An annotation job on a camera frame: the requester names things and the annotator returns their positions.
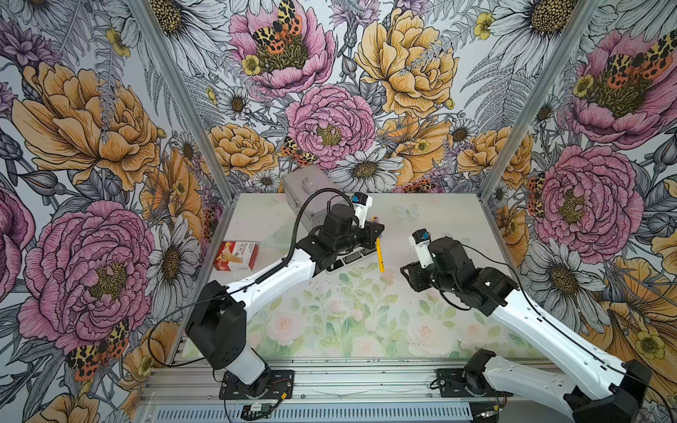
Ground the red bandage box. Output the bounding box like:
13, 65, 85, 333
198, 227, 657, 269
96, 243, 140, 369
213, 241, 259, 271

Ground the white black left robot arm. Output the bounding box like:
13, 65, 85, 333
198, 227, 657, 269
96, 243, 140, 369
185, 193, 384, 391

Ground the yellow toothbrush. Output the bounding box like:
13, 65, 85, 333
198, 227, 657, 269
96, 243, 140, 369
372, 216, 385, 273

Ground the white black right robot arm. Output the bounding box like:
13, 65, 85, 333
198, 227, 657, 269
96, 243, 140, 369
400, 229, 652, 422

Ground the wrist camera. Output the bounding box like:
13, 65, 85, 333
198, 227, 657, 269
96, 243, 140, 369
352, 192, 373, 229
409, 228, 433, 269

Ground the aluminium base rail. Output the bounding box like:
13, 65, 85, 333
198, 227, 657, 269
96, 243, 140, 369
131, 357, 535, 423

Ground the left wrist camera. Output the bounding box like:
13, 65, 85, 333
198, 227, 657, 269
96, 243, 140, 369
352, 192, 373, 229

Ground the silver aluminium first aid case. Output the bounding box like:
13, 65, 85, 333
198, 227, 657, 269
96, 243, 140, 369
282, 165, 340, 231

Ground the white clear toothbrush holder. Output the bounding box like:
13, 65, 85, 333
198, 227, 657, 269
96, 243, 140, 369
327, 248, 377, 273

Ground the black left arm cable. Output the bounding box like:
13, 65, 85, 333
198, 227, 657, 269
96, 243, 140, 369
146, 188, 355, 369

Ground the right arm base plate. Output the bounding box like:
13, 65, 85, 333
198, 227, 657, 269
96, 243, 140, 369
429, 368, 488, 398

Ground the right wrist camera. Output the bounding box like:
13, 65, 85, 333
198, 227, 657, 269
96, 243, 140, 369
409, 228, 433, 269

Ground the aluminium frame post right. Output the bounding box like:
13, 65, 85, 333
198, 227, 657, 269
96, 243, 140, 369
479, 0, 601, 206

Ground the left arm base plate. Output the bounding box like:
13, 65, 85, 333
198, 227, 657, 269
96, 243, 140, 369
219, 368, 295, 401

